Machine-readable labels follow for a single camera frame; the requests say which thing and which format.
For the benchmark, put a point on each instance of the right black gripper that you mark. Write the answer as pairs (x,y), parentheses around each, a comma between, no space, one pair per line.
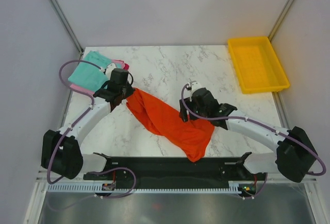
(182,114)

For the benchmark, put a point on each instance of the orange t-shirt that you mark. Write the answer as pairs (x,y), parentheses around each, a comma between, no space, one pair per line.
(161,119)

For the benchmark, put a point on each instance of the teal folded t-shirt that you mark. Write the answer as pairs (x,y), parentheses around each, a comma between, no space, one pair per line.
(88,76)

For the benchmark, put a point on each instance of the aluminium frame post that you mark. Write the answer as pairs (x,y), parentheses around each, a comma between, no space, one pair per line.
(280,19)
(64,21)

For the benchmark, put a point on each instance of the yellow plastic tray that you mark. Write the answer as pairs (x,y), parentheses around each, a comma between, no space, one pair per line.
(257,66)

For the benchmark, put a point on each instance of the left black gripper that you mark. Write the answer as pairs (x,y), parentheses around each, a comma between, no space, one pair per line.
(130,89)

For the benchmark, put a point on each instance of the crimson folded t-shirt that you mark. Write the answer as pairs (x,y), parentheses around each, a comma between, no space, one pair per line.
(126,66)

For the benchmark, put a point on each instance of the right aluminium frame post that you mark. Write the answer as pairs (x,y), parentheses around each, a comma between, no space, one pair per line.
(280,19)

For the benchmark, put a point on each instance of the left aluminium frame post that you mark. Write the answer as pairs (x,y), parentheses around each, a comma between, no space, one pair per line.
(64,21)

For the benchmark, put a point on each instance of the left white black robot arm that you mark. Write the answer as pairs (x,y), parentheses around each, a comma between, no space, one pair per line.
(61,152)

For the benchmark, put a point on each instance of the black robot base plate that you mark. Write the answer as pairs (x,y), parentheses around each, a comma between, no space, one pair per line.
(175,171)

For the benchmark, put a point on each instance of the pink folded t-shirt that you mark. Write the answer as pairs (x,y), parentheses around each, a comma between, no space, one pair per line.
(119,63)

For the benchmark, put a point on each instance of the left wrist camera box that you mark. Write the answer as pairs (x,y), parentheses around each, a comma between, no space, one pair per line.
(110,68)

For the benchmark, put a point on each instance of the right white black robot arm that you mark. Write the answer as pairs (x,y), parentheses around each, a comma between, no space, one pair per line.
(291,151)

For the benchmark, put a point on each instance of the white slotted cable duct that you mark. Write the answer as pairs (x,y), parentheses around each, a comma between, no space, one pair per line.
(102,188)

